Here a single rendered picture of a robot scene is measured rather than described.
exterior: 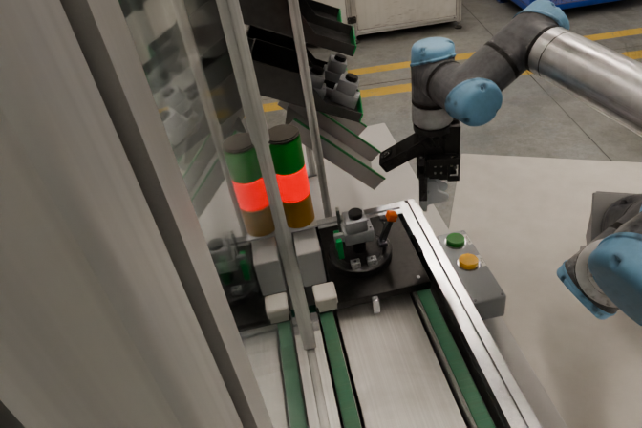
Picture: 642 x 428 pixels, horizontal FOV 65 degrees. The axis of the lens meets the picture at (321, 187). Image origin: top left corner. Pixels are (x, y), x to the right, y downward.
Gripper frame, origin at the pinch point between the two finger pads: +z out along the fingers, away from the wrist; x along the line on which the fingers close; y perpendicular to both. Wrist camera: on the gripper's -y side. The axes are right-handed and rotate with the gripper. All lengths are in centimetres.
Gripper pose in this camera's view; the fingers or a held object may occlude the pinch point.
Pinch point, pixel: (421, 205)
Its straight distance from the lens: 108.4
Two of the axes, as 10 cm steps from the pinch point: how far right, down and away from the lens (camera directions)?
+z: 1.2, 8.1, 5.8
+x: 1.3, -5.9, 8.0
